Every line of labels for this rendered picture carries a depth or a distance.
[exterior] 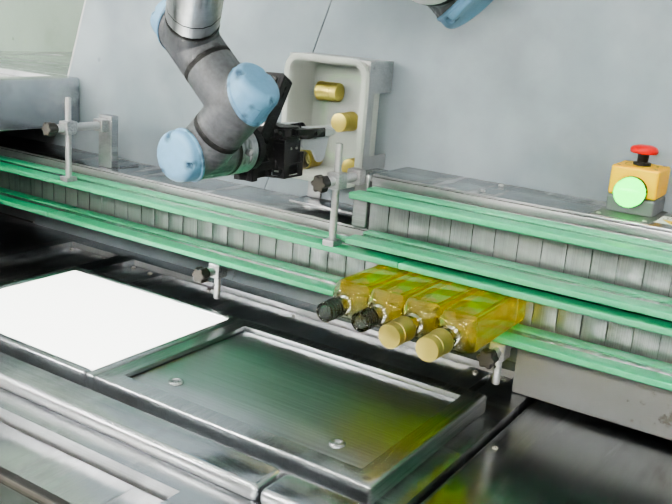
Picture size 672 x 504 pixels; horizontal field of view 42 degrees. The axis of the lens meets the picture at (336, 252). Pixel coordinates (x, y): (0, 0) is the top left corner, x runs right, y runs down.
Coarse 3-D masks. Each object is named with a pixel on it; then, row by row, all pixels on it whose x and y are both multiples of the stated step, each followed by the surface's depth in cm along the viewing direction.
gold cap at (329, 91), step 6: (318, 84) 156; (324, 84) 156; (330, 84) 155; (336, 84) 155; (342, 84) 156; (318, 90) 156; (324, 90) 156; (330, 90) 155; (336, 90) 155; (342, 90) 156; (318, 96) 157; (324, 96) 156; (330, 96) 155; (336, 96) 155; (342, 96) 157
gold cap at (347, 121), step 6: (336, 114) 154; (342, 114) 153; (348, 114) 155; (354, 114) 156; (336, 120) 154; (342, 120) 153; (348, 120) 154; (354, 120) 155; (336, 126) 154; (342, 126) 154; (348, 126) 154; (354, 126) 156
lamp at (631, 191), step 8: (632, 176) 126; (616, 184) 126; (624, 184) 125; (632, 184) 124; (640, 184) 124; (616, 192) 126; (624, 192) 125; (632, 192) 124; (640, 192) 124; (616, 200) 126; (624, 200) 125; (632, 200) 125; (640, 200) 125
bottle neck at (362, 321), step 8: (376, 304) 123; (360, 312) 119; (368, 312) 120; (376, 312) 121; (384, 312) 122; (352, 320) 120; (360, 320) 121; (368, 320) 119; (376, 320) 120; (384, 320) 123; (360, 328) 120; (368, 328) 119
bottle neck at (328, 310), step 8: (344, 296) 125; (320, 304) 122; (328, 304) 122; (336, 304) 123; (344, 304) 124; (320, 312) 123; (328, 312) 125; (336, 312) 122; (344, 312) 124; (328, 320) 122
